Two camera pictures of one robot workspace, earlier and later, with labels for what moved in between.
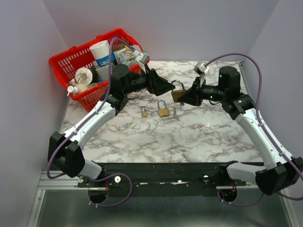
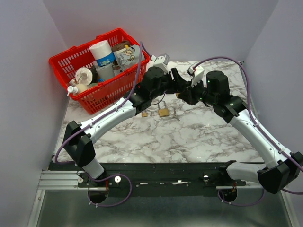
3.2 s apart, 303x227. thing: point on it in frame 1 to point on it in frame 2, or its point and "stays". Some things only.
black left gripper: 157,85 to 174,86
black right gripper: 192,96 stays
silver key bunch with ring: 175,116 stays
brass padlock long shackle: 163,111 stays
